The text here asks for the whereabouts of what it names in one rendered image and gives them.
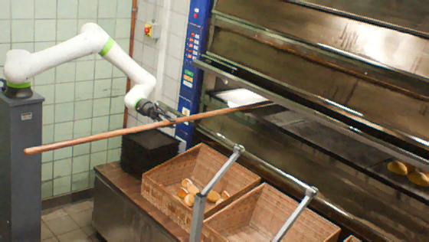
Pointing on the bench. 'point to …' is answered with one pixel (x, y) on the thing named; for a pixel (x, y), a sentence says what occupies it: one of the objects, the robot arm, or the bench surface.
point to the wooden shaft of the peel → (139, 129)
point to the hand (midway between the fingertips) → (169, 122)
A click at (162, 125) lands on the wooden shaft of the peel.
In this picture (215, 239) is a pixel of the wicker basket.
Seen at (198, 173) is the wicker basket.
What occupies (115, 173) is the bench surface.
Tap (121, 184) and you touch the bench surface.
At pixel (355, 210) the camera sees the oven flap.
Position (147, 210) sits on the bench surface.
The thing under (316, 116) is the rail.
